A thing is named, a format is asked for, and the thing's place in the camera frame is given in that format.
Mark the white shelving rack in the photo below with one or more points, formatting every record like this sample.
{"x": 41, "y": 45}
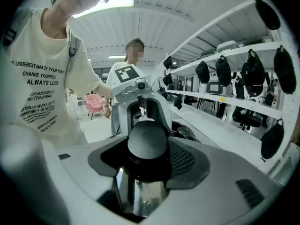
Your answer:
{"x": 211, "y": 130}

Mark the person's left forearm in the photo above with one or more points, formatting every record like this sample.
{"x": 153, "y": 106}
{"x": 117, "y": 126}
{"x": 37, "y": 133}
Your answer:
{"x": 105, "y": 90}

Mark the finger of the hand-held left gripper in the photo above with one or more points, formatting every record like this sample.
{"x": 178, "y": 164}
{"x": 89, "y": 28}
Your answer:
{"x": 164, "y": 114}
{"x": 124, "y": 118}

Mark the white and black shelf appliance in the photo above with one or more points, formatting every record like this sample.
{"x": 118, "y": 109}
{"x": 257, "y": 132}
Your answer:
{"x": 218, "y": 87}

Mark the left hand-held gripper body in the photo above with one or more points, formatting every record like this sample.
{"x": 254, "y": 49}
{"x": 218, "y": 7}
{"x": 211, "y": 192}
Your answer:
{"x": 131, "y": 85}

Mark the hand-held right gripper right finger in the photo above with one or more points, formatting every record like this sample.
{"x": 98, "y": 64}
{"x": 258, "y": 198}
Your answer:
{"x": 222, "y": 184}

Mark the ceiling strip light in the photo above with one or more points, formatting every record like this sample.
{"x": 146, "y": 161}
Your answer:
{"x": 105, "y": 7}

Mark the person's body in cream shirt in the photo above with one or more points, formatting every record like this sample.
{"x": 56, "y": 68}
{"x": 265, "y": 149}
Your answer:
{"x": 42, "y": 78}

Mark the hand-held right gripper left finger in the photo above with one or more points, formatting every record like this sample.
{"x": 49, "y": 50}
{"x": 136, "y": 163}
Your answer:
{"x": 79, "y": 172}

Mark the pink armchair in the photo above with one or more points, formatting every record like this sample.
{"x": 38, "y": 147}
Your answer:
{"x": 93, "y": 104}

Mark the black steel pressure cooker lid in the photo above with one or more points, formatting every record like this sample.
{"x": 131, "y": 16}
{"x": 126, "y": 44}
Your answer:
{"x": 147, "y": 144}

